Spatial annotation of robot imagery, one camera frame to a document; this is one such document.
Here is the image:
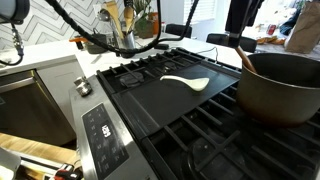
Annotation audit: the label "wooden serving spoon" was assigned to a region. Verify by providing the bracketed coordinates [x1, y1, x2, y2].
[234, 45, 258, 74]

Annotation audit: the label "grey pot with orange handle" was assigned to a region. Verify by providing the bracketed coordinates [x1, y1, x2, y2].
[68, 32, 110, 55]

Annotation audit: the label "steel utensil holder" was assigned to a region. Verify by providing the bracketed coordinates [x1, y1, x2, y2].
[114, 30, 137, 59]

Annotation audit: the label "orange container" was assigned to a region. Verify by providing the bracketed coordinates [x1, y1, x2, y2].
[148, 11, 161, 35]

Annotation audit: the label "brown paper bag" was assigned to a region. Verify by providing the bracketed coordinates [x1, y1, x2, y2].
[283, 0, 320, 55]

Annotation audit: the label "red and black tool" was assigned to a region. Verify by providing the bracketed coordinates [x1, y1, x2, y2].
[53, 163, 84, 180]

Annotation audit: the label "black griddle plate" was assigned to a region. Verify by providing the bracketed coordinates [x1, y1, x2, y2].
[111, 63, 240, 141]

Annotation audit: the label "wide black chair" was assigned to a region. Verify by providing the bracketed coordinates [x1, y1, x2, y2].
[205, 33, 258, 54]

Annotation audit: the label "small wooden spoon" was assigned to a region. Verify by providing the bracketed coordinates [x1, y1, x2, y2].
[123, 5, 135, 34]

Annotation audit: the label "rounded grey device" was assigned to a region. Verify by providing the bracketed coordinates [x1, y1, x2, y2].
[0, 148, 22, 180]

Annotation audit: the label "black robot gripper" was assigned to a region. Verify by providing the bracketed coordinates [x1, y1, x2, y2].
[224, 0, 265, 50]

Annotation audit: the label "silver stove knob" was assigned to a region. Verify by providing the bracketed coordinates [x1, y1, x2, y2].
[73, 76, 93, 98]

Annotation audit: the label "thin black counter cable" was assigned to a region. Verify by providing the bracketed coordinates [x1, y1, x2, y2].
[195, 46, 220, 63]

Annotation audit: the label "small black chair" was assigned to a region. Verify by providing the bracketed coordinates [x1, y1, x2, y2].
[165, 23, 193, 39]

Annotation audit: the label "black gas stove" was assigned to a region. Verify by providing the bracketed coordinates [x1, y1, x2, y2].
[68, 47, 320, 180]

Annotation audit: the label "metal ladle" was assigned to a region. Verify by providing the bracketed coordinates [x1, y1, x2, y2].
[98, 8, 118, 35]

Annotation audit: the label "large dark cooking pot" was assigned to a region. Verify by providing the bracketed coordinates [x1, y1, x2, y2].
[235, 53, 320, 128]

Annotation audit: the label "white plastic spoon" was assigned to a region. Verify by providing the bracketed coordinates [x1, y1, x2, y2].
[159, 74, 211, 92]

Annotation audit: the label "red can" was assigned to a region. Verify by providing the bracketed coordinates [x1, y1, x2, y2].
[266, 24, 278, 36]

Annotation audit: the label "small black device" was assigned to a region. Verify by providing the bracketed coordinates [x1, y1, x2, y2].
[153, 42, 170, 51]

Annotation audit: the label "orange food items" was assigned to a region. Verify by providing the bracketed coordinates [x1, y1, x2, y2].
[256, 35, 287, 46]

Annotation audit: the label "potted green plant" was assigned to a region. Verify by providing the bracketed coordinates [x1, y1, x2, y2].
[132, 0, 158, 40]

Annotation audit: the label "stainless steel dishwasher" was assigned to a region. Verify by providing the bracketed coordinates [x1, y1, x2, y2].
[0, 69, 78, 147]

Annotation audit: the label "black stove control panel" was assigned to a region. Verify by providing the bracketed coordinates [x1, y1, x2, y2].
[81, 102, 132, 180]

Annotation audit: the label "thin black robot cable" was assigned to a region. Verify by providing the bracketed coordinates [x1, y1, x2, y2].
[0, 22, 26, 67]

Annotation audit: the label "white window blinds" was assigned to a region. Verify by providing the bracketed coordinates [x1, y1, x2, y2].
[183, 0, 218, 25]

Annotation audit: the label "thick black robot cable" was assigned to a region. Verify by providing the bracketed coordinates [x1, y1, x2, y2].
[44, 0, 201, 60]

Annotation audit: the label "wooden spatula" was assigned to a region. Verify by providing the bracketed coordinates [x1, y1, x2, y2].
[104, 0, 125, 38]

